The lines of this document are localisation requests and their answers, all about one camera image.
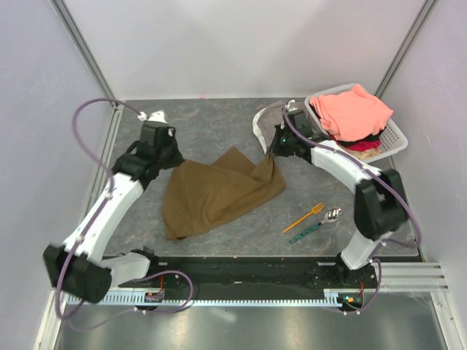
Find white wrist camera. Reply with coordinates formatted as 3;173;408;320
285;99;301;113
137;110;175;138

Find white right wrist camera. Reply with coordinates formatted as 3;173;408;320
285;99;301;113

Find spoon with green handle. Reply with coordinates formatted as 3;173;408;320
288;208;341;244

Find grey bucket hat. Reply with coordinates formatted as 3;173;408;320
252;101;304;154

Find red and dark clothes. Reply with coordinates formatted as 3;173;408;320
331;130;384;160

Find grey slotted cable duct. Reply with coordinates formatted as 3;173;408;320
67;289;366;307

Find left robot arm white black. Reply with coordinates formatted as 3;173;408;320
43;121;184;303

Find salmon pink folded garment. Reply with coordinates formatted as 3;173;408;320
309;84;393;141

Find white plastic laundry basket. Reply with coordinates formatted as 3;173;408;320
304;83;408;163

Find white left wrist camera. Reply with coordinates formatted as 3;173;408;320
137;110;175;138

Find brown cloth napkin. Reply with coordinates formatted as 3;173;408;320
162;147;286;241

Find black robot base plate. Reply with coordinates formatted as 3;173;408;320
145;256;351;292

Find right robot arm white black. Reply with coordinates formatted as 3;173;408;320
254;110;409;287

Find orange plastic fork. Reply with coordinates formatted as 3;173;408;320
282;203;325;233

